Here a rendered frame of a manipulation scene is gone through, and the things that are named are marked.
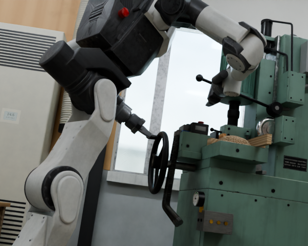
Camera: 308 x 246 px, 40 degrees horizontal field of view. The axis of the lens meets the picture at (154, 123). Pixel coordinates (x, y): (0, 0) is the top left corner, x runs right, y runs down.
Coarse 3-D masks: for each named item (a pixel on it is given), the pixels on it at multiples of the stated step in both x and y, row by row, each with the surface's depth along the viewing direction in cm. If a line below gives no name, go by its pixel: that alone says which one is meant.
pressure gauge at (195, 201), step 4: (196, 192) 168; (200, 192) 166; (196, 196) 167; (200, 196) 164; (204, 196) 165; (196, 200) 166; (200, 200) 164; (204, 200) 165; (196, 204) 164; (200, 204) 165; (200, 208) 166
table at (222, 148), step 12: (216, 144) 173; (228, 144) 169; (240, 144) 171; (180, 156) 187; (192, 156) 187; (204, 156) 185; (216, 156) 173; (228, 156) 169; (240, 156) 170; (252, 156) 171; (264, 156) 172
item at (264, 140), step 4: (260, 136) 170; (264, 136) 166; (268, 136) 164; (248, 140) 180; (252, 140) 177; (256, 140) 173; (260, 140) 170; (264, 140) 166; (268, 140) 164; (252, 144) 176; (256, 144) 172; (260, 144) 169; (264, 144) 166; (268, 144) 165
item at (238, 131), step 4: (224, 124) 201; (220, 128) 205; (224, 128) 200; (228, 128) 199; (232, 128) 200; (236, 128) 201; (240, 128) 201; (244, 128) 201; (248, 128) 202; (224, 132) 199; (228, 132) 199; (232, 132) 200; (236, 132) 200; (240, 132) 201; (244, 132) 201; (240, 136) 200; (244, 136) 201; (248, 136) 201
